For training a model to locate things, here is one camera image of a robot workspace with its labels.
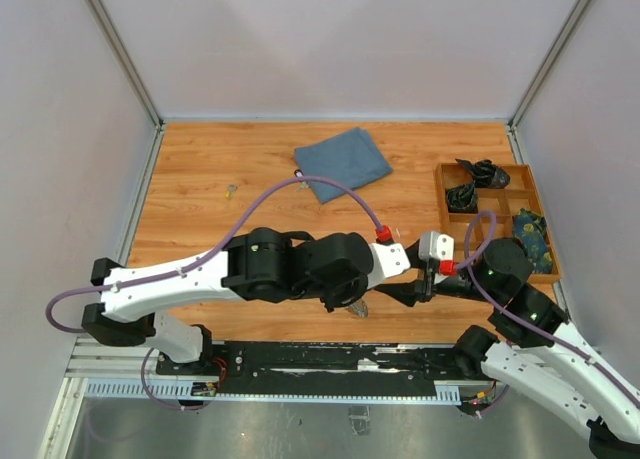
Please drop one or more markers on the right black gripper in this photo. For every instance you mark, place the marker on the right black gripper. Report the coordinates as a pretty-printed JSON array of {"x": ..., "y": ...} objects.
[{"x": 404, "y": 292}]

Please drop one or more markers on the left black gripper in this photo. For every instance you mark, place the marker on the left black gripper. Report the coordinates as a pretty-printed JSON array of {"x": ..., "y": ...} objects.
[{"x": 359, "y": 287}]

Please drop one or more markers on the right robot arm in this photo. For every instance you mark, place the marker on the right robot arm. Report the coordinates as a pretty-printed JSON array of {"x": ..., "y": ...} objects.
[{"x": 534, "y": 347}]

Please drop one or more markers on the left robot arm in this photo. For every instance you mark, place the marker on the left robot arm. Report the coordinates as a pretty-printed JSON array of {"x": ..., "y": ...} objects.
[{"x": 263, "y": 265}]

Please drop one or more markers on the dark rolled tie middle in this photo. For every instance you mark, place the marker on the dark rolled tie middle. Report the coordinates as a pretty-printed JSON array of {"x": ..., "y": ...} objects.
[{"x": 462, "y": 199}]

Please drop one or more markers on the dark rolled tie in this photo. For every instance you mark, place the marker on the dark rolled tie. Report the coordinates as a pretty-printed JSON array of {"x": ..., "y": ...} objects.
[
  {"x": 486, "y": 174},
  {"x": 462, "y": 199}
]

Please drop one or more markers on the dark rolled tie top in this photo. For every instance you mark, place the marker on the dark rolled tie top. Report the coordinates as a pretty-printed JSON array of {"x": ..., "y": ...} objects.
[{"x": 486, "y": 174}]

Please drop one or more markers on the blue floral rolled tie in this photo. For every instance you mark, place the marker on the blue floral rolled tie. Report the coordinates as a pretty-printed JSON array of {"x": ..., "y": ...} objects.
[{"x": 530, "y": 230}]

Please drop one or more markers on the folded blue cloth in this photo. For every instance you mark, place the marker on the folded blue cloth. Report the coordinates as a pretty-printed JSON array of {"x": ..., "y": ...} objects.
[{"x": 351, "y": 158}]

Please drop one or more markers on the wooden compartment tray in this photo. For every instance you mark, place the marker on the wooden compartment tray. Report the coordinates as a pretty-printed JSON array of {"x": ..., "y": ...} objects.
[{"x": 520, "y": 193}]

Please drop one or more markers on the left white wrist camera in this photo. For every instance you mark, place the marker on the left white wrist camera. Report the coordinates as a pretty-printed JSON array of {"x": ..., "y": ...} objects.
[{"x": 389, "y": 261}]

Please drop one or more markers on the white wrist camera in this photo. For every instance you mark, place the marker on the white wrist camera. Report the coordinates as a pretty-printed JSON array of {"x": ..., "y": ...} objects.
[
  {"x": 436, "y": 245},
  {"x": 389, "y": 261}
]

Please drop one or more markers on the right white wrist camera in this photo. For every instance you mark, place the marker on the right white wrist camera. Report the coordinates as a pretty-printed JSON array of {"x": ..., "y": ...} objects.
[{"x": 436, "y": 245}]

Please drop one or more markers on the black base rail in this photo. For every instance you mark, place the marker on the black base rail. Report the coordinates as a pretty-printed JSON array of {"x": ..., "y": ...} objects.
[{"x": 329, "y": 370}]

